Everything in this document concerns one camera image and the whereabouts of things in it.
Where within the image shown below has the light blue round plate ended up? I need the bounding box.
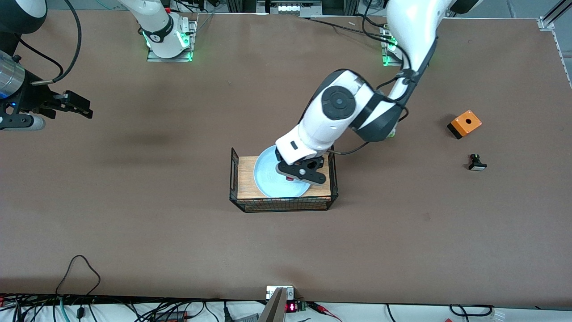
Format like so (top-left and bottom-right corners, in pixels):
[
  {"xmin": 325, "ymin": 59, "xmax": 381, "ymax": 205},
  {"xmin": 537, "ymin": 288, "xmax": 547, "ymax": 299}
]
[{"xmin": 253, "ymin": 144, "xmax": 313, "ymax": 198}]

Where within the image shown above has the orange button box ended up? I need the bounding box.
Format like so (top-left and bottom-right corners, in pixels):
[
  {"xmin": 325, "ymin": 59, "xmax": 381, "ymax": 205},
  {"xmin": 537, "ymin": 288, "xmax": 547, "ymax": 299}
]
[{"xmin": 447, "ymin": 110, "xmax": 483, "ymax": 140}]

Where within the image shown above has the light wooden board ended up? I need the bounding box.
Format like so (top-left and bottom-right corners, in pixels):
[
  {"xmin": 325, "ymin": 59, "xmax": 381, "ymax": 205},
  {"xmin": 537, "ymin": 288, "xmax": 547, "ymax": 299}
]
[{"xmin": 237, "ymin": 154, "xmax": 332, "ymax": 199}]

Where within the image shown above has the red clip lead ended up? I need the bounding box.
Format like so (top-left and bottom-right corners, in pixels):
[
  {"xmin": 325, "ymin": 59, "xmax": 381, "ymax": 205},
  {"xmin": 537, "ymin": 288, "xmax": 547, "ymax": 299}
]
[{"xmin": 307, "ymin": 301, "xmax": 342, "ymax": 322}]

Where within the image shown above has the grey metal bar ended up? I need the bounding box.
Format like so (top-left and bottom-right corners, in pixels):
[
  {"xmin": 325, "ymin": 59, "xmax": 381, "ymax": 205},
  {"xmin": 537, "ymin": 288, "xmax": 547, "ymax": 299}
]
[{"xmin": 258, "ymin": 288, "xmax": 287, "ymax": 322}]

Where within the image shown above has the grey power strip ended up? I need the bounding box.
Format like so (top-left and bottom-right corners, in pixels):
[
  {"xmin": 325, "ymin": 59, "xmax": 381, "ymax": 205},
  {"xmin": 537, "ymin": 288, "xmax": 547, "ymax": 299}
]
[{"xmin": 257, "ymin": 0, "xmax": 322, "ymax": 17}]

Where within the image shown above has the black power adapter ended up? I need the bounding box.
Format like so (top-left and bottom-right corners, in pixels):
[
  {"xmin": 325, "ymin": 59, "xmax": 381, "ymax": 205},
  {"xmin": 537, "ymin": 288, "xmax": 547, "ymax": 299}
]
[{"xmin": 154, "ymin": 311, "xmax": 189, "ymax": 322}]

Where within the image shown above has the black wire basket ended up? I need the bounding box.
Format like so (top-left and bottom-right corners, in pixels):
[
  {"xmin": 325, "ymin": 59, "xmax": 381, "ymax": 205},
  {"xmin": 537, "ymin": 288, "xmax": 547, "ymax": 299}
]
[{"xmin": 229, "ymin": 144, "xmax": 339, "ymax": 213}]

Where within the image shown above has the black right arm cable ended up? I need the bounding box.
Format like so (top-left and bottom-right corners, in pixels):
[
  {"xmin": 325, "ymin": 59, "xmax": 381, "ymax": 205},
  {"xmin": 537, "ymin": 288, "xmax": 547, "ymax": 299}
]
[{"xmin": 31, "ymin": 0, "xmax": 82, "ymax": 85}]

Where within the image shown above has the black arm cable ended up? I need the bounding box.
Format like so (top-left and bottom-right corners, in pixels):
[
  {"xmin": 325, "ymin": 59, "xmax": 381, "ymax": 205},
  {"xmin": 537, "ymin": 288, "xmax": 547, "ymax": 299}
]
[
  {"xmin": 328, "ymin": 0, "xmax": 441, "ymax": 156},
  {"xmin": 31, "ymin": 0, "xmax": 82, "ymax": 85}
]

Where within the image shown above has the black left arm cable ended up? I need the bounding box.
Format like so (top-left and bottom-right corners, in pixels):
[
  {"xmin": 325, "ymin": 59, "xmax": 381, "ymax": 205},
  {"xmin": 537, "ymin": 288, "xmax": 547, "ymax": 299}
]
[{"xmin": 328, "ymin": 0, "xmax": 441, "ymax": 156}]

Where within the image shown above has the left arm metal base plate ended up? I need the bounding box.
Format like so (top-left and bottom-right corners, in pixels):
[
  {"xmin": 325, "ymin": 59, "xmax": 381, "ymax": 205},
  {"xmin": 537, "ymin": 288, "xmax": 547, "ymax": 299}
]
[{"xmin": 380, "ymin": 26, "xmax": 405, "ymax": 67}]

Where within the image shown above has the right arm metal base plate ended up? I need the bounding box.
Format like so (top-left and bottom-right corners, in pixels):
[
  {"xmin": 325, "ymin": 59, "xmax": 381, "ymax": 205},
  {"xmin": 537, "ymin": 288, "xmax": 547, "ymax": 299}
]
[{"xmin": 147, "ymin": 19, "xmax": 198, "ymax": 62}]

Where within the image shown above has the small metal bracket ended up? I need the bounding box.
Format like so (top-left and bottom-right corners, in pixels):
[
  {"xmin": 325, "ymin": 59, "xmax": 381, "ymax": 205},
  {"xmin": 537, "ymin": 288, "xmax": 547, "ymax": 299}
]
[{"xmin": 266, "ymin": 285, "xmax": 295, "ymax": 300}]

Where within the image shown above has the black cable across table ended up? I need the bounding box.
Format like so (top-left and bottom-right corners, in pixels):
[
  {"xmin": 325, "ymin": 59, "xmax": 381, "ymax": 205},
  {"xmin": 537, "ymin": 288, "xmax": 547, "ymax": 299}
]
[{"xmin": 299, "ymin": 16, "xmax": 389, "ymax": 38}]

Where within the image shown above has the thin black looped cable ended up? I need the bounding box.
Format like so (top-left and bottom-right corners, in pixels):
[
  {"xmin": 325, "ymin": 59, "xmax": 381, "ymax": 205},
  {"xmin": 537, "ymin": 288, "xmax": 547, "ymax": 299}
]
[{"xmin": 55, "ymin": 255, "xmax": 101, "ymax": 298}]

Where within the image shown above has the black coiled cable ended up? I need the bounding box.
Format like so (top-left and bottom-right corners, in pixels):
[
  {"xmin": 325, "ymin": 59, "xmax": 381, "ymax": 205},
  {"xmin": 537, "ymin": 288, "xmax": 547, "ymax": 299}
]
[{"xmin": 449, "ymin": 304, "xmax": 494, "ymax": 318}]

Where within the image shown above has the aluminium frame corner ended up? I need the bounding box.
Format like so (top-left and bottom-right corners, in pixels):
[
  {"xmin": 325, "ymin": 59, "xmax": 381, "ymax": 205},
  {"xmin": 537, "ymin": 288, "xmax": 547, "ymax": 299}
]
[{"xmin": 538, "ymin": 0, "xmax": 572, "ymax": 32}]

